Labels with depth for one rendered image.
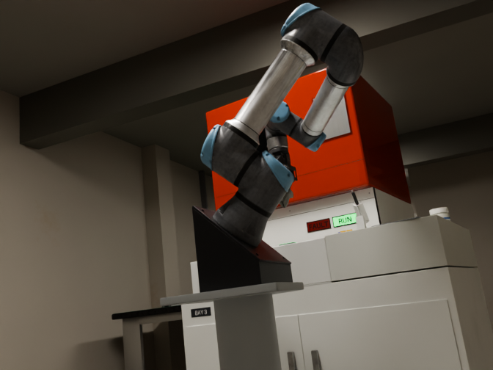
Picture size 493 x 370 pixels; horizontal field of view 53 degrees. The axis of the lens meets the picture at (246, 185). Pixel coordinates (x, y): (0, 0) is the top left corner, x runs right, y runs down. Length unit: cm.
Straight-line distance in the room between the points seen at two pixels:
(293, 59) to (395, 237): 60
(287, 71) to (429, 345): 85
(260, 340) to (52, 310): 327
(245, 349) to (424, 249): 59
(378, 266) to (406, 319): 17
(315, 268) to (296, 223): 76
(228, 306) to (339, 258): 45
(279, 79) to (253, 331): 67
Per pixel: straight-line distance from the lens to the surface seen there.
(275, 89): 137
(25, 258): 428
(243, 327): 129
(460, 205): 747
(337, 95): 151
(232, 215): 132
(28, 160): 449
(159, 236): 549
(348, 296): 158
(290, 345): 167
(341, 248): 158
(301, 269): 164
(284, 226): 238
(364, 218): 187
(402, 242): 153
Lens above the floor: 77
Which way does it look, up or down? 14 degrees up
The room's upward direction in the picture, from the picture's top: 7 degrees counter-clockwise
